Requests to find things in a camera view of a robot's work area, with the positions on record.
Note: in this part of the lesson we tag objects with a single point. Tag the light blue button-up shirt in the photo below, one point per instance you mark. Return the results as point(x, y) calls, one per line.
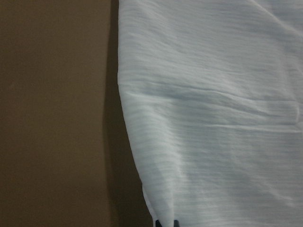
point(212, 97)

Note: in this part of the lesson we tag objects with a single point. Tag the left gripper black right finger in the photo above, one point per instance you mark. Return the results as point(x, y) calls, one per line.
point(176, 223)

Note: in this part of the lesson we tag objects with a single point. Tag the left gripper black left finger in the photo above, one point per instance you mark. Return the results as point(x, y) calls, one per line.
point(157, 223)

